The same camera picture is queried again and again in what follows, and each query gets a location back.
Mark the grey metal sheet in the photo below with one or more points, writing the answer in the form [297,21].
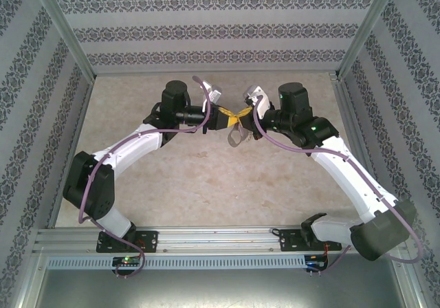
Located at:
[220,291]

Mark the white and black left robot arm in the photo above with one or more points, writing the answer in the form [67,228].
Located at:
[130,146]

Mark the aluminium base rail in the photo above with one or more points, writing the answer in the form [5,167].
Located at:
[220,241]

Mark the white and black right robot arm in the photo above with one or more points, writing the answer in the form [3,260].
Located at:
[347,174]

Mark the aluminium frame post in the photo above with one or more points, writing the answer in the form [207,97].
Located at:
[368,26]
[62,22]

